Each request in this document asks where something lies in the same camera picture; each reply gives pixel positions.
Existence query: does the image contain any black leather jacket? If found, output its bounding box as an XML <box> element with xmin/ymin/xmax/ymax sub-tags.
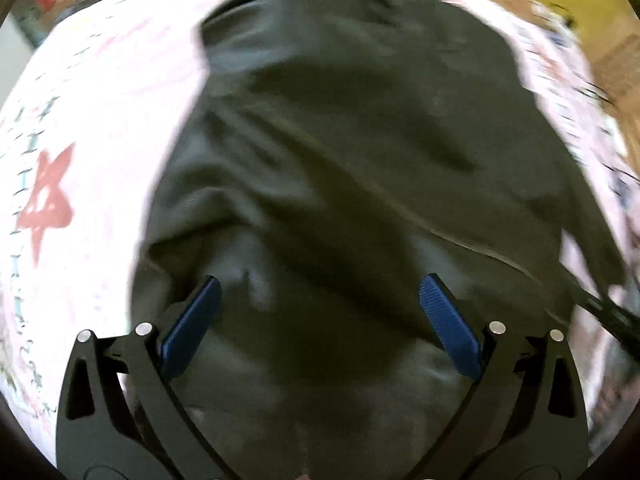
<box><xmin>131</xmin><ymin>0</ymin><xmax>626</xmax><ymax>479</ymax></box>

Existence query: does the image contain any wooden headboard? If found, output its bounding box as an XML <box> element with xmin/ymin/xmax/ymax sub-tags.
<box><xmin>591</xmin><ymin>32</ymin><xmax>639</xmax><ymax>170</ymax></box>

